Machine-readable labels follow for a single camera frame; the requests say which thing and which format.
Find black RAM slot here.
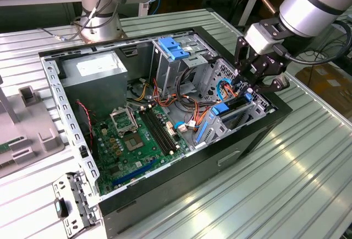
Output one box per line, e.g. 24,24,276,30
145,106,179,154
138,108,172,157

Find black blue bracket latch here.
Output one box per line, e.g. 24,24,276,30
54,197,70,218

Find yellow black power wires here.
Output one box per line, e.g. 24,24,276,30
135,78,151,102

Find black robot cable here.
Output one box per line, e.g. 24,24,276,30
38,0,130,41

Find green RAM stick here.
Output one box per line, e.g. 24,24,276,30
0,137,25,155

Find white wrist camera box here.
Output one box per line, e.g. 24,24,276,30
244,23,279,56

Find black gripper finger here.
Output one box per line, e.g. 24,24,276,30
233,37,256,95
251,73,292,94

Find black case fan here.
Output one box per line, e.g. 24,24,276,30
75,100,97,160

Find hard disk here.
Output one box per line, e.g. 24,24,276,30
194,92,253,145

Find red yellow power wire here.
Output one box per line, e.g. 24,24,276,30
223,80,252,98

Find green motherboard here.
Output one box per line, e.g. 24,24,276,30
90,104,193,195

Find large flat cardboard box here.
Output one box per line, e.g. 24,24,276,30
295,62,352,113

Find black camera cable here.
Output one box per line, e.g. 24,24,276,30
246,0,352,65

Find silver optical drive cage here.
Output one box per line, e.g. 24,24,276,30
150,34,218,100

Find black open PC case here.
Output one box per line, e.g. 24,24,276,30
37,25,294,237

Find grey power supply unit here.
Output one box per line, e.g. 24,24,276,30
59,51,129,119

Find CPU socket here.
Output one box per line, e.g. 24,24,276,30
122,131,147,152

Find metal socket cover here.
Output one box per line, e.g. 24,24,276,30
109,106,139,138

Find silver perforated disk bay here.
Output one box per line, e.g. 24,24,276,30
192,58,272,151

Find blue expansion slot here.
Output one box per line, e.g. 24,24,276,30
111,159,158,188

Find blue plastic drive latch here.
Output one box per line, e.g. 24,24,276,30
158,37,191,61

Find silver expansion slot bracket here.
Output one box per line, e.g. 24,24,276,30
52,171,101,237

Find red black fan wire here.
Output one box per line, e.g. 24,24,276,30
75,100,94,142

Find black orange wire bundle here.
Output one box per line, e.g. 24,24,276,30
152,67,210,133

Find grey parts rack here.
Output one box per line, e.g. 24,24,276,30
0,84,66,180

